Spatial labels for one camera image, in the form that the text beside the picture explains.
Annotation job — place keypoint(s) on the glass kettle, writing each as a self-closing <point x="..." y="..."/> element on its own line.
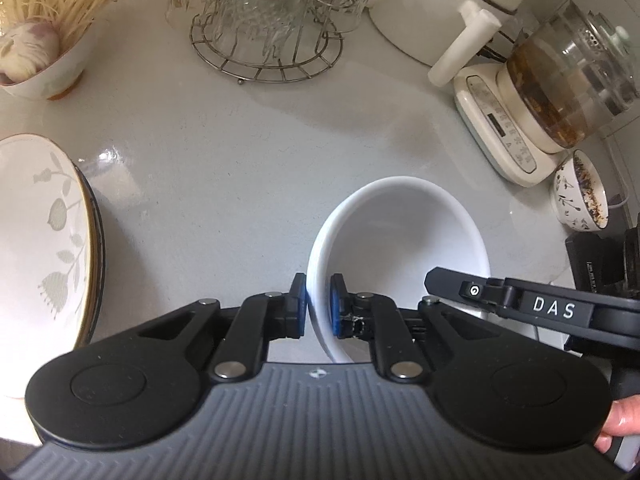
<point x="570" y="80"/>

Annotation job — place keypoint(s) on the plain white bowl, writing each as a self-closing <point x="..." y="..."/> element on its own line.
<point x="400" y="230"/>

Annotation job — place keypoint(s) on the white kettle base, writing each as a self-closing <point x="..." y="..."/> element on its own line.
<point x="495" y="115"/>

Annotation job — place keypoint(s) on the small floral bowl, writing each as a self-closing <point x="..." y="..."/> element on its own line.
<point x="570" y="195"/>

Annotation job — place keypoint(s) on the white bowl orange foot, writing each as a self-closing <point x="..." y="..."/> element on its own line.
<point x="60" y="77"/>

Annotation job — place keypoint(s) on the white electric pot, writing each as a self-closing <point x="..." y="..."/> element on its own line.
<point x="420" y="5"/>

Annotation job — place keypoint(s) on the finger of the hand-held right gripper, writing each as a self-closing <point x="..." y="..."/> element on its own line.
<point x="550" y="305"/>

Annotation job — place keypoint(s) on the black appliance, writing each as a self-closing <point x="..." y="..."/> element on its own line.
<point x="595" y="260"/>

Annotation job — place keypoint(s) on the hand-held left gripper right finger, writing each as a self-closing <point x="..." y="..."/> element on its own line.
<point x="336" y="310"/>

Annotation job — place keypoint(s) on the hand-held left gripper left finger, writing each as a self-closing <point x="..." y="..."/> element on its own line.
<point x="300" y="306"/>

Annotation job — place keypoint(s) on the purple onion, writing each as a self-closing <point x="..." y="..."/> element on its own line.
<point x="30" y="45"/>

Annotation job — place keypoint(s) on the floral white plate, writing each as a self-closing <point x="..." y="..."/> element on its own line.
<point x="30" y="270"/>

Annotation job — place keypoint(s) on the dark rimmed plate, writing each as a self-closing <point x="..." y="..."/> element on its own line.
<point x="100" y="240"/>

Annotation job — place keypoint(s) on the person's right hand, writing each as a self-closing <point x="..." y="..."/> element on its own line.
<point x="625" y="417"/>

